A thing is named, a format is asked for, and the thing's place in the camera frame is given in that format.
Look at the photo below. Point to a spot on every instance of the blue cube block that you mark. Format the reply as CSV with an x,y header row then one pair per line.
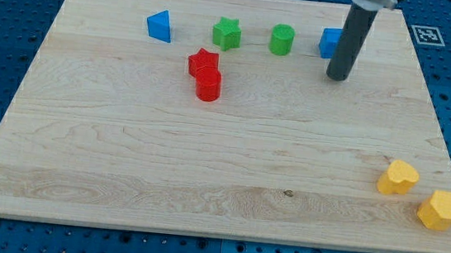
x,y
328,42

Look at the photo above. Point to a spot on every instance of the yellow heart block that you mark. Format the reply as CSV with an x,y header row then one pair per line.
x,y
399,177

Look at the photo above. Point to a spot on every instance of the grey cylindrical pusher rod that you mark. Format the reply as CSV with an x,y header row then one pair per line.
x,y
354,32

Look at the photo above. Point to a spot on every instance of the red cylinder block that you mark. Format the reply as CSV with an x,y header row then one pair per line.
x,y
208,84

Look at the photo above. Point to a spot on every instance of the green star block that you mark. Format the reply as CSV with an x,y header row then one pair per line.
x,y
227,33

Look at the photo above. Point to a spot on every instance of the wooden board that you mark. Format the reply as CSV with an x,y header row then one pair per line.
x,y
106,129

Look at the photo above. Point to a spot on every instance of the blue triangle block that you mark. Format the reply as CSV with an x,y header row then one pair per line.
x,y
159,26

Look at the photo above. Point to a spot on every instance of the red star block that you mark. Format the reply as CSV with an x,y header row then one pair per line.
x,y
201,59

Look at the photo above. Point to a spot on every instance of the yellow hexagon block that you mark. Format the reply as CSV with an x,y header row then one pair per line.
x,y
435,211

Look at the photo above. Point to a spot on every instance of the white fiducial marker tag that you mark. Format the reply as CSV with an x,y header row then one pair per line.
x,y
427,35

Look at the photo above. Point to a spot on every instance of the green cylinder block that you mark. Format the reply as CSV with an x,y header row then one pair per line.
x,y
281,39

